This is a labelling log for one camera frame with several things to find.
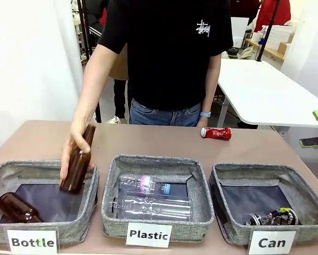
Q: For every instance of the crushed dark can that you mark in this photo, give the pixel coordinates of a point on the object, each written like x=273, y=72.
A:
x=275, y=216

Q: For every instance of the large clear plastic bottle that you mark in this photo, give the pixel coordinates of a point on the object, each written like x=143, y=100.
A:
x=153, y=208

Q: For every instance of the clear plastic bottle pink label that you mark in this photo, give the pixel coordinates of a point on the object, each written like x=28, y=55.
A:
x=140, y=183

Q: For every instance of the brown glass bottle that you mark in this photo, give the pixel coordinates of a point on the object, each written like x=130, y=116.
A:
x=77, y=167
x=15, y=208

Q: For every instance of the person right forearm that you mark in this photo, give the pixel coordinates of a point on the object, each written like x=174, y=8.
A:
x=91, y=85

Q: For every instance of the person left forearm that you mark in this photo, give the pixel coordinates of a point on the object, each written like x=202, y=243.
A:
x=211, y=82

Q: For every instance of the grey fabric basket can label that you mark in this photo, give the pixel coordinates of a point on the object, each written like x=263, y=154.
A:
x=254, y=196

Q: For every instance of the crushed red soda can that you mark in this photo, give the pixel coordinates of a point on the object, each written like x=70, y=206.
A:
x=217, y=132

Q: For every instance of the white Can label card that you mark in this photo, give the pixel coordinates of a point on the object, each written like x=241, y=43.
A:
x=271, y=242

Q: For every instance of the grey fabric basket plastic label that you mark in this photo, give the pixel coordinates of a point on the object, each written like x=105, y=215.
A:
x=196, y=191

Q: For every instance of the grey fabric basket bottle label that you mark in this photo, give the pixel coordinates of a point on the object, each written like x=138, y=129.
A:
x=42, y=204

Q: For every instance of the person left hand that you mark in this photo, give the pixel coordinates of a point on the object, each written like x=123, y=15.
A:
x=203, y=122

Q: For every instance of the person right hand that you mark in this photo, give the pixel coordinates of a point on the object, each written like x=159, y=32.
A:
x=73, y=140

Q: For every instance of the white background table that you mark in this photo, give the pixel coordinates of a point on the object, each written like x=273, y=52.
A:
x=267, y=87

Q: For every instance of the brown cardboard box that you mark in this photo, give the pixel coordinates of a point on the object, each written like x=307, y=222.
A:
x=283, y=47

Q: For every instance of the stack of white boxes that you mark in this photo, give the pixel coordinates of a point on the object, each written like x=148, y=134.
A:
x=278, y=37

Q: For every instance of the beige fabric bag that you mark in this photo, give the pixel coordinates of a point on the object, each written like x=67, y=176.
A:
x=243, y=53

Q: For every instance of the black light stand pole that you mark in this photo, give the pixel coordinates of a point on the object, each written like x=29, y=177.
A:
x=267, y=29

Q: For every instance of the red hanging garment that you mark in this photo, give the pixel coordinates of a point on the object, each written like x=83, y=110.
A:
x=280, y=13

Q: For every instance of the light blue wristband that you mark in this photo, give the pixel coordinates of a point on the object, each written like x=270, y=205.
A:
x=205, y=114

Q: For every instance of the white cardboard box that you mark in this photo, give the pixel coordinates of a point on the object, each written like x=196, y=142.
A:
x=239, y=32

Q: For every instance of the blue jeans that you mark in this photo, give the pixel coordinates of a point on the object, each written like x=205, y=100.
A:
x=164, y=117

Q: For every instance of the black t-shirt torso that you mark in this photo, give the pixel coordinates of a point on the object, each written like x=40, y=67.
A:
x=169, y=53

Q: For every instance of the white Plastic label card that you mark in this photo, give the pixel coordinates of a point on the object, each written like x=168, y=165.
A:
x=148, y=234

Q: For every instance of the background person with tan bag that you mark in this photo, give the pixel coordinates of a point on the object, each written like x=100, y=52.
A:
x=120, y=69

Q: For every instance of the white Bottle label card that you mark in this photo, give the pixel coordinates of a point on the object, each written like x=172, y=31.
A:
x=32, y=242

